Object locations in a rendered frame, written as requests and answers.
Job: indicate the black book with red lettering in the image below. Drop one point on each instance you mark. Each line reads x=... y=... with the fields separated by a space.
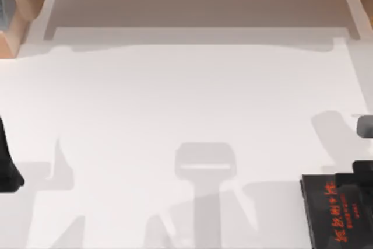
x=323 y=217

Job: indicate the pale grey rounded box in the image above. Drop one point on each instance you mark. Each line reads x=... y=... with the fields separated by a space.
x=365 y=127

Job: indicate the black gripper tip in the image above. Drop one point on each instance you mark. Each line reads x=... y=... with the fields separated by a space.
x=8 y=170

